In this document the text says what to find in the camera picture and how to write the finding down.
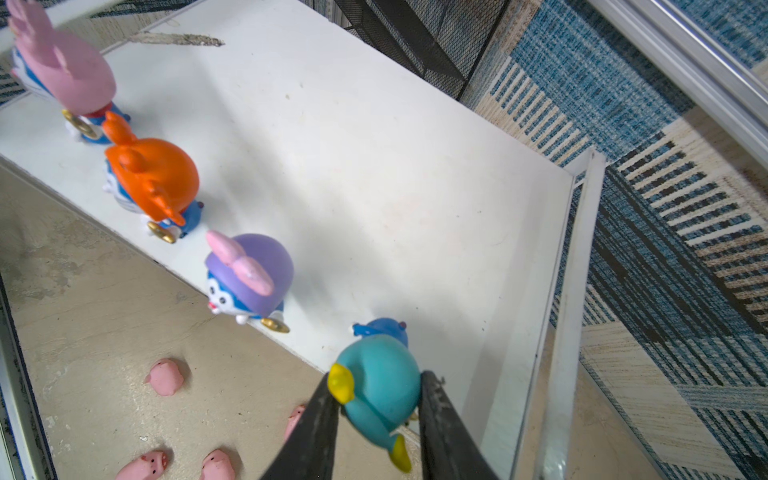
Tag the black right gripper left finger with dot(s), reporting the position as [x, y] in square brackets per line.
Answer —
[309, 452]

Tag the white two-tier shelf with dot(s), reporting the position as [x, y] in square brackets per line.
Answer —
[392, 198]

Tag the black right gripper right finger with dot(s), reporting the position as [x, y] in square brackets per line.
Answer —
[447, 449]

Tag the pink pig toy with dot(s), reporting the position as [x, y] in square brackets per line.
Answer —
[293, 420]
[149, 466]
[217, 466]
[165, 377]

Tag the orange-haired doll figure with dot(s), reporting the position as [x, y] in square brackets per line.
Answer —
[153, 178]

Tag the purple penguin toy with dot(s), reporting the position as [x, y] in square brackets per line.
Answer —
[248, 278]

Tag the pink-haired doll figure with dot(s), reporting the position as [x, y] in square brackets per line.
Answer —
[61, 67]

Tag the teal penguin toy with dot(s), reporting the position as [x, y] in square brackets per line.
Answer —
[377, 381]

